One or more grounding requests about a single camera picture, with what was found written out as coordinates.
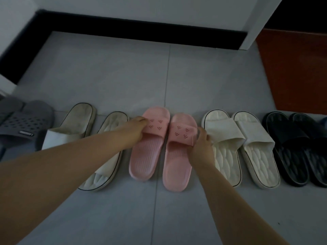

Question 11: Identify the person's left hand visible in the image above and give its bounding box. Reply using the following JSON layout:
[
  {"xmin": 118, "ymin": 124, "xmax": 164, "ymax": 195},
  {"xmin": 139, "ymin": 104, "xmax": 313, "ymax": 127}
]
[{"xmin": 122, "ymin": 116, "xmax": 149, "ymax": 150}]

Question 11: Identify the person's right hand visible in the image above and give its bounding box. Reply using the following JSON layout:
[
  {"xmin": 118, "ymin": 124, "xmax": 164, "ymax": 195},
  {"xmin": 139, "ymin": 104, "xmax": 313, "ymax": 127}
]
[{"xmin": 189, "ymin": 127, "xmax": 216, "ymax": 169}]

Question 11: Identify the pink slipper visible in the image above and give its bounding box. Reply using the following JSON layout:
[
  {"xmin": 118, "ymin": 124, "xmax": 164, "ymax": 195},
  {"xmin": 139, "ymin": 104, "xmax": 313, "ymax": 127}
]
[
  {"xmin": 162, "ymin": 113, "xmax": 199, "ymax": 193},
  {"xmin": 128, "ymin": 107, "xmax": 171, "ymax": 182}
]

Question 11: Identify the person's left forearm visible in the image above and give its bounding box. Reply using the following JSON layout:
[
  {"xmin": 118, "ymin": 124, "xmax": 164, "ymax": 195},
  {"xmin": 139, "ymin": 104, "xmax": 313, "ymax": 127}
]
[{"xmin": 0, "ymin": 125, "xmax": 129, "ymax": 245}]

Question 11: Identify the person's right forearm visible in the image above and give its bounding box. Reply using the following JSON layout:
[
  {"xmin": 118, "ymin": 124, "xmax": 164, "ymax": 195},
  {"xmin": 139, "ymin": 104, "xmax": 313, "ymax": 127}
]
[{"xmin": 190, "ymin": 161, "xmax": 290, "ymax": 245}]

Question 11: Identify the clean white quilted slipper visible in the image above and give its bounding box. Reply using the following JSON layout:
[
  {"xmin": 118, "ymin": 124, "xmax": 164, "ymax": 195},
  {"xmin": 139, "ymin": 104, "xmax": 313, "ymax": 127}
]
[
  {"xmin": 201, "ymin": 110, "xmax": 246, "ymax": 188},
  {"xmin": 232, "ymin": 111, "xmax": 281, "ymax": 189}
]

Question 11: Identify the worn white slipper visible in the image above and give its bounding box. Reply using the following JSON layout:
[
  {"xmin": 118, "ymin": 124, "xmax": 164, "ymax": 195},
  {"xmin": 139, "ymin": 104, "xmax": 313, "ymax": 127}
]
[
  {"xmin": 78, "ymin": 111, "xmax": 129, "ymax": 192},
  {"xmin": 42, "ymin": 103, "xmax": 97, "ymax": 151}
]

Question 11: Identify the black slipper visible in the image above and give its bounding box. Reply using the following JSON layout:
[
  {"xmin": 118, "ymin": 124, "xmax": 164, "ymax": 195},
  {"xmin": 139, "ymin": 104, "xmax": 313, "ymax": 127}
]
[
  {"xmin": 262, "ymin": 111, "xmax": 311, "ymax": 187},
  {"xmin": 290, "ymin": 113, "xmax": 327, "ymax": 188}
]

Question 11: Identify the red floor mat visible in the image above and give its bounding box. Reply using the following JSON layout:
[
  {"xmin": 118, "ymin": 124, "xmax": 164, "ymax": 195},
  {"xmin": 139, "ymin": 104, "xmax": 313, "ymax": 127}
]
[{"xmin": 256, "ymin": 28, "xmax": 327, "ymax": 115}]

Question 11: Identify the grey perforated slipper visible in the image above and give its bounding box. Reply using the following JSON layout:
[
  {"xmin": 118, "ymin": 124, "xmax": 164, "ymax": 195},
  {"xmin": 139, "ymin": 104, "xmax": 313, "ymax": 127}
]
[
  {"xmin": 0, "ymin": 96, "xmax": 25, "ymax": 123},
  {"xmin": 0, "ymin": 100, "xmax": 55, "ymax": 151}
]

